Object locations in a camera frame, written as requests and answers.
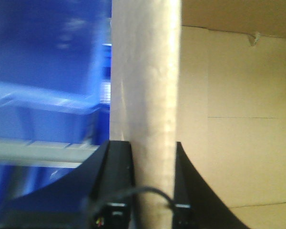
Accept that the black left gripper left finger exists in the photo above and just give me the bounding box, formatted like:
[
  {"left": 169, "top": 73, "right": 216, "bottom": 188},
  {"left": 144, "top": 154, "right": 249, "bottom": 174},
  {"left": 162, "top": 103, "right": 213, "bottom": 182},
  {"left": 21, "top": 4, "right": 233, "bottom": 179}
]
[{"left": 0, "top": 141, "right": 134, "bottom": 229}]

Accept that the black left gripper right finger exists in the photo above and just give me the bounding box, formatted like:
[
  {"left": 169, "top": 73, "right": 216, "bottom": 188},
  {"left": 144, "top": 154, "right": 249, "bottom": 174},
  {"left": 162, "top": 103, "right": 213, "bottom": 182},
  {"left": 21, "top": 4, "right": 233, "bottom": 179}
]
[{"left": 172, "top": 142, "right": 248, "bottom": 229}]

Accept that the brown cardboard box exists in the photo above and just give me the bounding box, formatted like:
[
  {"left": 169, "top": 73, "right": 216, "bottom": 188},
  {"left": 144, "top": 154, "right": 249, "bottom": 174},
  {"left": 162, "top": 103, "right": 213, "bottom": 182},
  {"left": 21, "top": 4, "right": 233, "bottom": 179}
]
[{"left": 110, "top": 0, "right": 286, "bottom": 229}]

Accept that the blue plastic bin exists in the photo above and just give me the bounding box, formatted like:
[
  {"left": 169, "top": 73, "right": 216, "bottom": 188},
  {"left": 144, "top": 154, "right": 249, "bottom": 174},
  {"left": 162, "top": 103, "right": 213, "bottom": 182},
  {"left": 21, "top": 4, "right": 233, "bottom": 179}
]
[{"left": 0, "top": 0, "right": 112, "bottom": 208}]

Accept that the black cable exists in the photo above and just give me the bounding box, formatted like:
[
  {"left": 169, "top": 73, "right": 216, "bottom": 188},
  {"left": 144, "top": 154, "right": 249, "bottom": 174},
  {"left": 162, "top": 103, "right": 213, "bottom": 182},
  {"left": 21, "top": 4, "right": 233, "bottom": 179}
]
[{"left": 85, "top": 187, "right": 177, "bottom": 222}]

